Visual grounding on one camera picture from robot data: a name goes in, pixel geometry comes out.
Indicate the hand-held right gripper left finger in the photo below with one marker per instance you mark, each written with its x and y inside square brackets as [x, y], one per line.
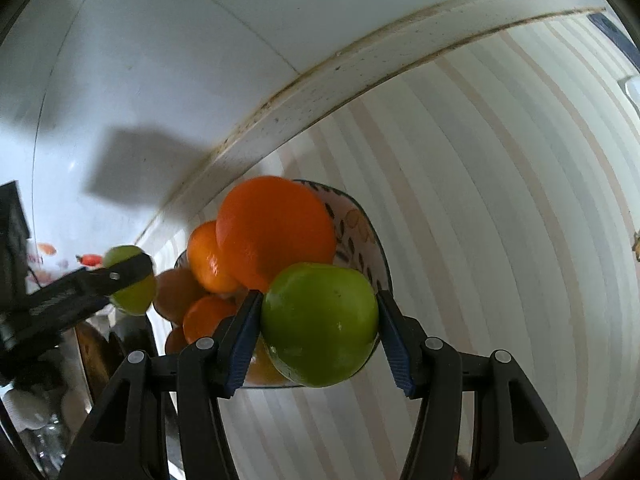
[245, 340]

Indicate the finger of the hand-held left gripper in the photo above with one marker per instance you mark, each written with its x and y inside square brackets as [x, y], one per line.
[100, 285]

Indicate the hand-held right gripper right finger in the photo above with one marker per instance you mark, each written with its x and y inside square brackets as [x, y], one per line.
[397, 345]

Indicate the green apple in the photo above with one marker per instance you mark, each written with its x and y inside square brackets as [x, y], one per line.
[320, 325]
[132, 295]

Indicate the small orange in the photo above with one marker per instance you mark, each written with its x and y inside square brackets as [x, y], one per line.
[205, 320]
[205, 260]

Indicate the oval patterned plate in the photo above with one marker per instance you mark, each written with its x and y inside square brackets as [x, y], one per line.
[360, 240]

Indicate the large orange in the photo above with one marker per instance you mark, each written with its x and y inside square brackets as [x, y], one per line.
[275, 230]

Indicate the steel wok lid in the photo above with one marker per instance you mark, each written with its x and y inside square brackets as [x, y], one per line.
[92, 360]

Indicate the striped cat print tablecloth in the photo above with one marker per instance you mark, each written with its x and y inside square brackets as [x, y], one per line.
[500, 260]

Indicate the white paper sheet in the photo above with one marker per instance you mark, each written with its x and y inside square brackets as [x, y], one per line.
[632, 90]

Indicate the dark blue phone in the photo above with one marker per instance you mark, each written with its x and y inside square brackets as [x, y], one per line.
[607, 27]

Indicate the colourful wall stickers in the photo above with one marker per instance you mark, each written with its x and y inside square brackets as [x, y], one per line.
[87, 259]

